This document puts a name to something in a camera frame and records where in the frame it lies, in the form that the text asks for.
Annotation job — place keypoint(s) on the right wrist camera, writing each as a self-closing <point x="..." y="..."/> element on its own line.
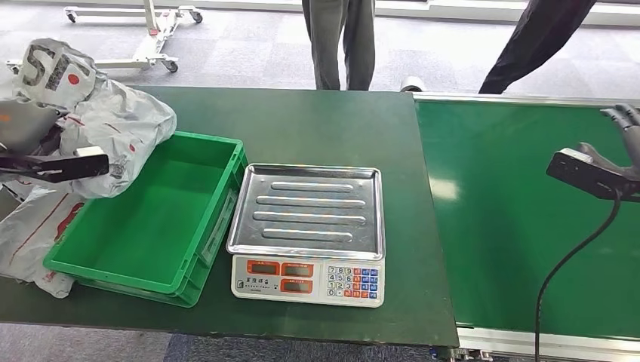
<point x="585" y="175"/>

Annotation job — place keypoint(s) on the person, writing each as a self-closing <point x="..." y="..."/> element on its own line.
<point x="340" y="45"/>
<point x="540" y="40"/>

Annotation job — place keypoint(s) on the green conveyor belt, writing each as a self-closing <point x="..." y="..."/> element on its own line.
<point x="510" y="215"/>

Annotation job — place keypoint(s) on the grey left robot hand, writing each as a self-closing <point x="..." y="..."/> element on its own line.
<point x="25" y="127"/>

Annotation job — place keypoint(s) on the green plastic crate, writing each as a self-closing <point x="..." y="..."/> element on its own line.
<point x="145" y="225"/>

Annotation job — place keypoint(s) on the grey plastic mailer package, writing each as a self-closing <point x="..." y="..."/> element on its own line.
<point x="125" y="125"/>

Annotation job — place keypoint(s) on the white wheeled lift stand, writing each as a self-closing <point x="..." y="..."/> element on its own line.
<point x="150" y="47"/>

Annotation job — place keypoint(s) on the white mailer bag black logo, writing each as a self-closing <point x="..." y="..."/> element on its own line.
<point x="55" y="70"/>

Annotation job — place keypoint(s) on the steel tray weighing scale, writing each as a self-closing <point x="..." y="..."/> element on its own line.
<point x="310" y="215"/>

